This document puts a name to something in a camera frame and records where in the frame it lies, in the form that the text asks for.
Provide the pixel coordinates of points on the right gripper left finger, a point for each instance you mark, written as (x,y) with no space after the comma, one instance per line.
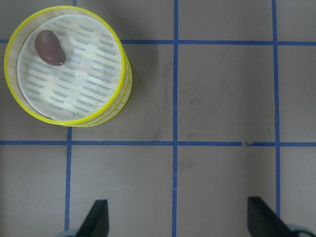
(96,223)

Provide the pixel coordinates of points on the yellow rimmed bamboo steamer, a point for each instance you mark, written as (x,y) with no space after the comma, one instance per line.
(123,106)

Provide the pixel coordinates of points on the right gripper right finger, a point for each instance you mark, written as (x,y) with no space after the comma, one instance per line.
(262,221)

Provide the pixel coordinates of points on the brown rectangular bun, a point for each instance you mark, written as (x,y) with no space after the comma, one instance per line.
(49,49)

